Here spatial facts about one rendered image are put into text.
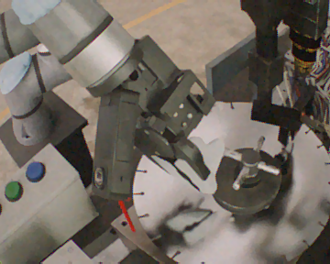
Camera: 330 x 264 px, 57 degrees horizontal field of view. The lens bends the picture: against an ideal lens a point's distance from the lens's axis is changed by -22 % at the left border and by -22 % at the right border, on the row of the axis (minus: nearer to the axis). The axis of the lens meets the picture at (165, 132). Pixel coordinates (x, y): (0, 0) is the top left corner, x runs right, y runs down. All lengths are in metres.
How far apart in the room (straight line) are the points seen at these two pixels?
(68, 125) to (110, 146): 0.60
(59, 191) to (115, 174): 0.29
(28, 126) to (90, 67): 0.60
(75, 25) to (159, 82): 0.13
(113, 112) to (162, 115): 0.05
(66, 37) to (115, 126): 0.11
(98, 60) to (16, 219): 0.39
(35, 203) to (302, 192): 0.46
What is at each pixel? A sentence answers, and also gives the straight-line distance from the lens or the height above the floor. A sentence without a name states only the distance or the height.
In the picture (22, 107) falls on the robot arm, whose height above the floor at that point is 0.87.
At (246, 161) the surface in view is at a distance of 0.49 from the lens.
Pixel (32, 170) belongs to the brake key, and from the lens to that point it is 0.68.
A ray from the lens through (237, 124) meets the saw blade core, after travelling 0.60.
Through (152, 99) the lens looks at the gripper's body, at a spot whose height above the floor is 1.12.
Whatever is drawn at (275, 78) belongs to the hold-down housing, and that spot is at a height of 1.10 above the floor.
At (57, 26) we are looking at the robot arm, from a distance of 0.34.
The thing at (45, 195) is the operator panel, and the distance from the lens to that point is 0.64.
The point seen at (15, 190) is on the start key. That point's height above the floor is 0.91.
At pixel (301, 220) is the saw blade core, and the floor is 0.95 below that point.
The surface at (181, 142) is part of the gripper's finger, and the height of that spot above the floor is 1.10.
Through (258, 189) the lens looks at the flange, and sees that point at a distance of 0.51.
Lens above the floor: 1.38
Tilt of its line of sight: 46 degrees down
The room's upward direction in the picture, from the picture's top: 9 degrees counter-clockwise
